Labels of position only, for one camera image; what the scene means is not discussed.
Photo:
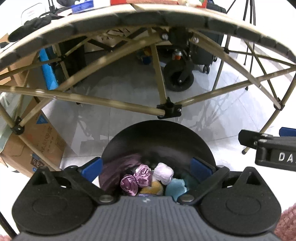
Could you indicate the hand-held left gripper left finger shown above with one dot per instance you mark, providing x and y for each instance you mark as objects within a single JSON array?
[{"x": 92, "y": 169}]

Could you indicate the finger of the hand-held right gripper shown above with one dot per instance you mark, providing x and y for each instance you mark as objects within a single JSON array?
[
  {"x": 249, "y": 138},
  {"x": 288, "y": 132}
]

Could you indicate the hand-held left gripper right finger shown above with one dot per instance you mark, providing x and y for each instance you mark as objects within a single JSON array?
[{"x": 201, "y": 168}]

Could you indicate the lilac fuzzy headband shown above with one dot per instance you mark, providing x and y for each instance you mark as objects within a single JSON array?
[{"x": 164, "y": 172}]

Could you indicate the pink satin scrunchie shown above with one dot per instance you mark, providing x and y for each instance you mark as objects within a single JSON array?
[{"x": 136, "y": 178}]

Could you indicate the black round bin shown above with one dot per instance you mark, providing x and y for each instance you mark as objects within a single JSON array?
[{"x": 157, "y": 143}]

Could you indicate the yellow scrunchie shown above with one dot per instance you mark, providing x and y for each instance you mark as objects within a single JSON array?
[{"x": 151, "y": 188}]

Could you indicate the pink sponge block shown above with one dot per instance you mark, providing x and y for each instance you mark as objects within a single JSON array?
[{"x": 152, "y": 1}]

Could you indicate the printed cardboard box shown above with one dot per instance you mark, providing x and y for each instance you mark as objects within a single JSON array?
[{"x": 41, "y": 143}]

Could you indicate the black wagon wheel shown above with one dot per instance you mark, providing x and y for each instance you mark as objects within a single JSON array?
[{"x": 179, "y": 76}]

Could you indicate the black suitcase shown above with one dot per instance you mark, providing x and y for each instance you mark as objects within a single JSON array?
[{"x": 205, "y": 53}]

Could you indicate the pale green plastic liner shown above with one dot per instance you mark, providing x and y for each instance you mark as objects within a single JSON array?
[{"x": 4, "y": 125}]

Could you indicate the tan folding slat table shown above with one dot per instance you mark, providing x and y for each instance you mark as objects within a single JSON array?
[{"x": 159, "y": 76}]

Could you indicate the blue foam piece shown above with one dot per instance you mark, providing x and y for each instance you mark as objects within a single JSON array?
[{"x": 48, "y": 71}]

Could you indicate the black tripod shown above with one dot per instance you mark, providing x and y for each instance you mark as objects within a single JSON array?
[{"x": 248, "y": 27}]

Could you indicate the large open cardboard box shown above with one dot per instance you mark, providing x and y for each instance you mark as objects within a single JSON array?
[{"x": 13, "y": 69}]

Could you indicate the black cloth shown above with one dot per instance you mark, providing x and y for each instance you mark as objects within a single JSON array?
[{"x": 30, "y": 26}]

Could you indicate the blue box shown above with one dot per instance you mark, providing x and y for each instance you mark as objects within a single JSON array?
[{"x": 82, "y": 6}]

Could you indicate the red cardboard box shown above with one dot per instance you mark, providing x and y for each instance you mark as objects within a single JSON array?
[{"x": 119, "y": 1}]

